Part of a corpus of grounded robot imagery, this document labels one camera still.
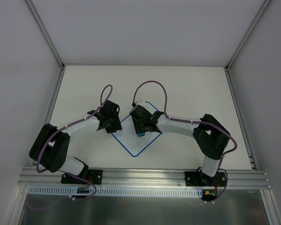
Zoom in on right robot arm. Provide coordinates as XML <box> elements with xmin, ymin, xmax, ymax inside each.
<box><xmin>129</xmin><ymin>105</ymin><xmax>230</xmax><ymax>186</ymax></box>

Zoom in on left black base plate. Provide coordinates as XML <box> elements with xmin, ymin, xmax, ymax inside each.
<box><xmin>61</xmin><ymin>169</ymin><xmax>103</xmax><ymax>185</ymax></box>

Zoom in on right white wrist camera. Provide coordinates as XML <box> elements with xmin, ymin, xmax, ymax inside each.
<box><xmin>132</xmin><ymin>100</ymin><xmax>155</xmax><ymax>114</ymax></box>

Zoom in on aluminium mounting rail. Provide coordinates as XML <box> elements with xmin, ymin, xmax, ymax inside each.
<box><xmin>18</xmin><ymin>167</ymin><xmax>272</xmax><ymax>189</ymax></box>

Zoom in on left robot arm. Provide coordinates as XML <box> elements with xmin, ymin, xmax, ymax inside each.
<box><xmin>29</xmin><ymin>100</ymin><xmax>122</xmax><ymax>183</ymax></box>

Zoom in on left aluminium frame post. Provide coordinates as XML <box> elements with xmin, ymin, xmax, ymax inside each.
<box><xmin>24</xmin><ymin>0</ymin><xmax>66</xmax><ymax>167</ymax></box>

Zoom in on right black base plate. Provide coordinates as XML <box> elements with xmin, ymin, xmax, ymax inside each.
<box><xmin>184</xmin><ymin>171</ymin><xmax>227</xmax><ymax>187</ymax></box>

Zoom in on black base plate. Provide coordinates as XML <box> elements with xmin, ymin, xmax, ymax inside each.
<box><xmin>61</xmin><ymin>169</ymin><xmax>103</xmax><ymax>185</ymax></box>
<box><xmin>184</xmin><ymin>171</ymin><xmax>227</xmax><ymax>187</ymax></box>

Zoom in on right aluminium frame post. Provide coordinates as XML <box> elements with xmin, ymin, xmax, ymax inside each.
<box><xmin>225</xmin><ymin>0</ymin><xmax>274</xmax><ymax>170</ymax></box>

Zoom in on aluminium frame post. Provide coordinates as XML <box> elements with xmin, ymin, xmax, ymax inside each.
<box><xmin>24</xmin><ymin>0</ymin><xmax>66</xmax><ymax>167</ymax></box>
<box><xmin>225</xmin><ymin>0</ymin><xmax>274</xmax><ymax>170</ymax></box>

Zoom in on blue-framed small whiteboard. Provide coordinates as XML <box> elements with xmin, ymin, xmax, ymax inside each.
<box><xmin>111</xmin><ymin>114</ymin><xmax>162</xmax><ymax>158</ymax></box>

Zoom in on white slotted cable duct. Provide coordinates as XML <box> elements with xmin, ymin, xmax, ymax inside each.
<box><xmin>28</xmin><ymin>186</ymin><xmax>203</xmax><ymax>198</ymax></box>

